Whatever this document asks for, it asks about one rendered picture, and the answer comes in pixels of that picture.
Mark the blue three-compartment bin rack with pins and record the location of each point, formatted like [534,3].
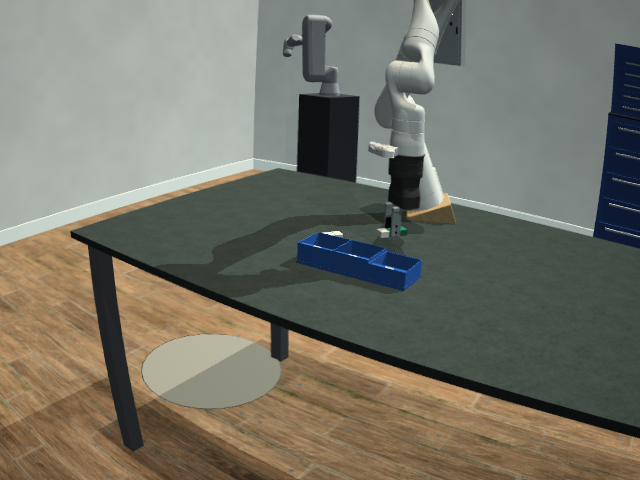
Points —
[358,260]

